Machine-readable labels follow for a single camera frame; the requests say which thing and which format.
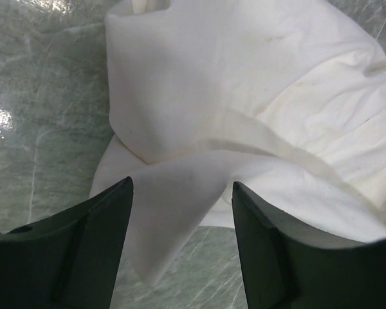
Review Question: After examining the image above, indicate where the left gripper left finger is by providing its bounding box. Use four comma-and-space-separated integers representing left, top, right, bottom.
0, 178, 133, 308

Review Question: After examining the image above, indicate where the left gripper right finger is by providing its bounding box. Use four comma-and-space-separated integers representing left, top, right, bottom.
232, 182, 386, 308

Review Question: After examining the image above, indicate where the white t shirt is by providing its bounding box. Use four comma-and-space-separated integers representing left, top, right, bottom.
91, 1, 386, 284

